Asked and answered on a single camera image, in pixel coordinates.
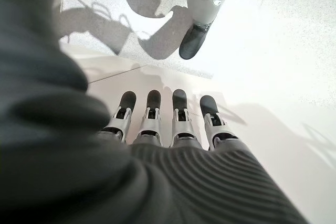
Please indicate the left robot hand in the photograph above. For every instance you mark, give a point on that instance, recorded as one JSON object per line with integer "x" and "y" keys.
{"x": 78, "y": 169}

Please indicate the left robot leg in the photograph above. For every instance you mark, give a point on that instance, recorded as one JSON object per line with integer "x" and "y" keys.
{"x": 202, "y": 3}

